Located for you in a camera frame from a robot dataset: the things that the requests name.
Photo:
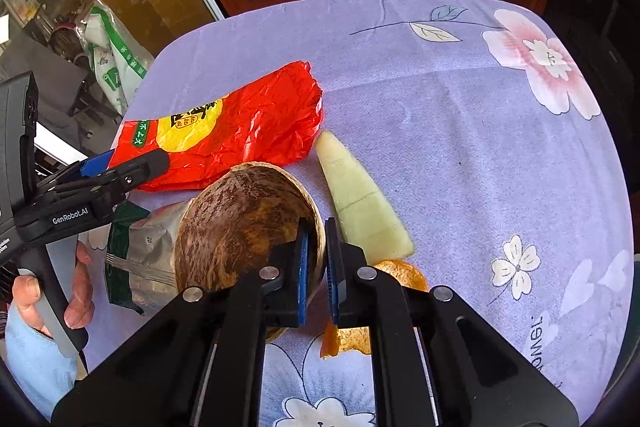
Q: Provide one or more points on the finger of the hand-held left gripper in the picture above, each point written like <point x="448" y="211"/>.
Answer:
<point x="145" y="167"/>
<point x="97" y="163"/>

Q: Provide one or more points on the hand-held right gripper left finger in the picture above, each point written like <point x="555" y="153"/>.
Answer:
<point x="301" y="277"/>

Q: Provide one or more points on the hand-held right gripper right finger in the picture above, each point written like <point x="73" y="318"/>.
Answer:
<point x="332" y="282"/>

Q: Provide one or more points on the brown coconut shell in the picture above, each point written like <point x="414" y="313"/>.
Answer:
<point x="240" y="227"/>

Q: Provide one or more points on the red plastic bag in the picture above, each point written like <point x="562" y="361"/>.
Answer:
<point x="240" y="122"/>

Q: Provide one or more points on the person's left forearm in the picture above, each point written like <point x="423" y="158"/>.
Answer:
<point x="35" y="367"/>

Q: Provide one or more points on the person's left hand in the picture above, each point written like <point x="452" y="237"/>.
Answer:
<point x="82" y="292"/>

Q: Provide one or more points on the small orange peel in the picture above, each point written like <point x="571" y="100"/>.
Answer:
<point x="330" y="339"/>

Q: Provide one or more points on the large orange peel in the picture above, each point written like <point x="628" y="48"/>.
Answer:
<point x="400" y="274"/>

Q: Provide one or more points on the silver green snack packet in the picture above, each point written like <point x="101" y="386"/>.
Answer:
<point x="140" y="257"/>

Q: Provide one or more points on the white green sack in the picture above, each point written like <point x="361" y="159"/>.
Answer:
<point x="115" y="57"/>

